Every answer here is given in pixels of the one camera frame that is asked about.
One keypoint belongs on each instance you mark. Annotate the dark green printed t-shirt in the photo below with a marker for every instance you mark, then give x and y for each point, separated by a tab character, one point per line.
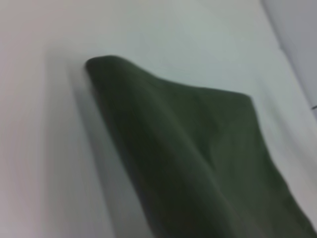
198	161

